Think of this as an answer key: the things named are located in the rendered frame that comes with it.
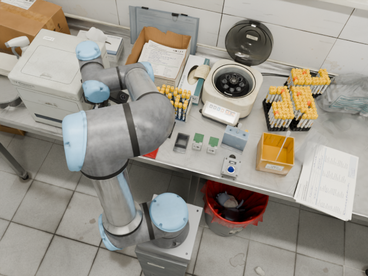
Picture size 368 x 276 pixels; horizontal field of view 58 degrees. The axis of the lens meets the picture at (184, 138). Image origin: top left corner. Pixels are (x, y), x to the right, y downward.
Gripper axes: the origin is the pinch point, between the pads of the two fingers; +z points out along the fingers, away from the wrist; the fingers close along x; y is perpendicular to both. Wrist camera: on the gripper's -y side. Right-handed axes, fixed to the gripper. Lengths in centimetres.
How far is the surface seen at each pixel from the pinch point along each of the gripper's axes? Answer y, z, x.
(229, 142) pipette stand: -50, 11, -7
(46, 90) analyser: 21.1, -12.1, 4.5
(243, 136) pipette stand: -54, 5, -8
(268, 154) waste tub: -67, 14, -8
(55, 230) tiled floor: 40, 103, 33
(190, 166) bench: -36.1, 15.0, 6.7
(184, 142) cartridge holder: -30.8, 13.6, -3.1
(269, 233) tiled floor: -92, 102, -3
